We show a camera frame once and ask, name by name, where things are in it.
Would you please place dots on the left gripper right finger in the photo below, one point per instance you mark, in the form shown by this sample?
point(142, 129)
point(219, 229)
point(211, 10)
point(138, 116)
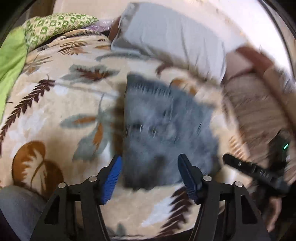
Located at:
point(227, 212)

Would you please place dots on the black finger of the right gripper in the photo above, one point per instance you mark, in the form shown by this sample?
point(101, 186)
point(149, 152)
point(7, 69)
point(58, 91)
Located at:
point(265, 178)

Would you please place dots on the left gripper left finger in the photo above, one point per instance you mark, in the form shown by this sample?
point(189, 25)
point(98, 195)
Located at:
point(57, 221)

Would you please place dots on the blue denim pants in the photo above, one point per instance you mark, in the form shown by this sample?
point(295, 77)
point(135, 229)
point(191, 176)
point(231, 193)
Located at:
point(162, 122)

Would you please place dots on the cream leaf-pattern blanket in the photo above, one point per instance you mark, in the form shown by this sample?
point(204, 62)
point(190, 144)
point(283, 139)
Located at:
point(63, 121)

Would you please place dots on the pink brown pillow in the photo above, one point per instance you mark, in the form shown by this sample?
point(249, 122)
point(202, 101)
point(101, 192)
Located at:
point(236, 65)

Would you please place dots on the light grey pillow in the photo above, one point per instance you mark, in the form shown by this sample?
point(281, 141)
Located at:
point(161, 33)

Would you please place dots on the lime green cloth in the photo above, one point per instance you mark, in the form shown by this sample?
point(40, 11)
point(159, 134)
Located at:
point(13, 57)

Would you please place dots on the green patterned quilt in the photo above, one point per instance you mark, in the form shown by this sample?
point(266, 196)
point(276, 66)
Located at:
point(40, 29)

